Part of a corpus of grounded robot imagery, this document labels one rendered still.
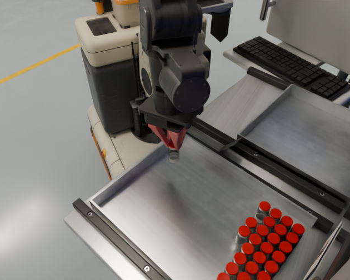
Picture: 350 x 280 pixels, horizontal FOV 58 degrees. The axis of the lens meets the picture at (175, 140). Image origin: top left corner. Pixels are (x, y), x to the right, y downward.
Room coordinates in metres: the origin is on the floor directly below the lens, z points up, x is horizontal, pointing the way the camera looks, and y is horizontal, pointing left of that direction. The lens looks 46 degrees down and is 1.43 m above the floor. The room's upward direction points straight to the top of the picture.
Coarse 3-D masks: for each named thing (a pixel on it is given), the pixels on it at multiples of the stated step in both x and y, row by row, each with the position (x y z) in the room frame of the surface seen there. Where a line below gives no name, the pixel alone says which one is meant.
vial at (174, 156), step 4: (168, 148) 0.42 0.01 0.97; (172, 148) 0.41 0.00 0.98; (168, 152) 0.42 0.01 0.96; (172, 152) 0.41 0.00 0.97; (176, 152) 0.41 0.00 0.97; (168, 156) 0.42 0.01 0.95; (172, 156) 0.41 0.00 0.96; (176, 156) 0.41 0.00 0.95; (172, 160) 0.41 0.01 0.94; (176, 160) 0.41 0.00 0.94
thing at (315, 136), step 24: (288, 96) 0.69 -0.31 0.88; (312, 96) 0.66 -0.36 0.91; (264, 120) 0.59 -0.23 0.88; (288, 120) 0.59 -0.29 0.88; (312, 120) 0.59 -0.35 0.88; (336, 120) 0.59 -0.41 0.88; (264, 144) 0.51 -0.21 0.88; (288, 144) 0.51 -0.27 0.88; (312, 144) 0.51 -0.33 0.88; (336, 144) 0.51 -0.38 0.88; (288, 168) 0.42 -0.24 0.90; (312, 168) 0.44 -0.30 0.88; (336, 168) 0.44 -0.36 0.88; (336, 192) 0.36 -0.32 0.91
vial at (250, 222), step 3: (246, 219) 0.29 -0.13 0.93; (249, 219) 0.29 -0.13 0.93; (252, 219) 0.29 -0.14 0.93; (255, 219) 0.29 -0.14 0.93; (246, 222) 0.28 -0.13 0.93; (249, 222) 0.28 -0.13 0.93; (252, 222) 0.28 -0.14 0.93; (255, 222) 0.28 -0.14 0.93; (246, 225) 0.28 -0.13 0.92; (249, 225) 0.28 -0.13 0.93; (252, 225) 0.28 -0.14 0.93; (255, 225) 0.28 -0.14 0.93; (249, 228) 0.27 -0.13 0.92; (252, 228) 0.27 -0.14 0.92; (255, 228) 0.28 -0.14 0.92; (252, 231) 0.27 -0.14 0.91; (249, 234) 0.27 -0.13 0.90
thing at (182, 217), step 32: (160, 160) 0.46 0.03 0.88; (192, 160) 0.46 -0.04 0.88; (224, 160) 0.43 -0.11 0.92; (128, 192) 0.37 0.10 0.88; (160, 192) 0.37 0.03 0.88; (192, 192) 0.37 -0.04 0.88; (224, 192) 0.37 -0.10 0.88; (256, 192) 0.37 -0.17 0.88; (128, 224) 0.30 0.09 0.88; (160, 224) 0.30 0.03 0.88; (192, 224) 0.30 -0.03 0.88; (224, 224) 0.30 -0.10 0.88; (160, 256) 0.24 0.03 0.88; (192, 256) 0.24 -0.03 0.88; (224, 256) 0.24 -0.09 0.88
